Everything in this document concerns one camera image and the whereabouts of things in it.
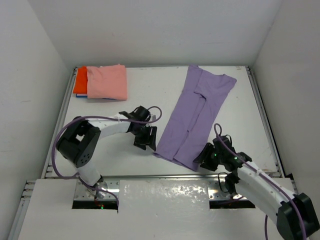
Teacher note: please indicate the white foam front cover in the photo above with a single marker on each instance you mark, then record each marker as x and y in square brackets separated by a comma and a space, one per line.
[148, 210]

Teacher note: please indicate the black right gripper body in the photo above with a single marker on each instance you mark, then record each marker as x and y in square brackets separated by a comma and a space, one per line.
[210, 158]

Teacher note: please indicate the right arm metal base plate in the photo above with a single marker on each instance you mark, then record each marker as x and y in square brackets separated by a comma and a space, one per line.
[217, 191]

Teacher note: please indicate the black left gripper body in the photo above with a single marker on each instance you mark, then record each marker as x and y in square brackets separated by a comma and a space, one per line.
[145, 136]

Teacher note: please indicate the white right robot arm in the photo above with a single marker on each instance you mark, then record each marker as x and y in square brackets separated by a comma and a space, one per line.
[293, 214]

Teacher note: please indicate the aluminium left table rail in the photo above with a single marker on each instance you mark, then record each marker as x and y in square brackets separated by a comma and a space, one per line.
[47, 169]

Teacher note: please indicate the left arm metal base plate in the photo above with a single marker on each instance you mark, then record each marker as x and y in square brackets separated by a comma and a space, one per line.
[107, 191]

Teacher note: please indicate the aluminium front table rail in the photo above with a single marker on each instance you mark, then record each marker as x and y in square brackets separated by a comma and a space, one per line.
[168, 176]

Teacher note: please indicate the purple t-shirt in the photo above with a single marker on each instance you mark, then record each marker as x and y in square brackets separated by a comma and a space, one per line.
[191, 121]

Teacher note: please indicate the folded pink t-shirt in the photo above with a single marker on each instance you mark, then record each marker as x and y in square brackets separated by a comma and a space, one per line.
[107, 82]

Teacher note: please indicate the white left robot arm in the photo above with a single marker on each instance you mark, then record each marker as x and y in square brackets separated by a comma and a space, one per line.
[78, 139]

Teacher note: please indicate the folded orange t-shirt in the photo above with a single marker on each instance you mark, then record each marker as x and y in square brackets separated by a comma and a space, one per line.
[81, 81]

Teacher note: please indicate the aluminium table rail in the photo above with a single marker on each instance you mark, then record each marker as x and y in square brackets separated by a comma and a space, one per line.
[47, 169]
[265, 122]
[168, 176]

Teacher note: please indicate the aluminium right table rail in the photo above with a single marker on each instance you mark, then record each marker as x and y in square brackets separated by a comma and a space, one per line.
[265, 122]

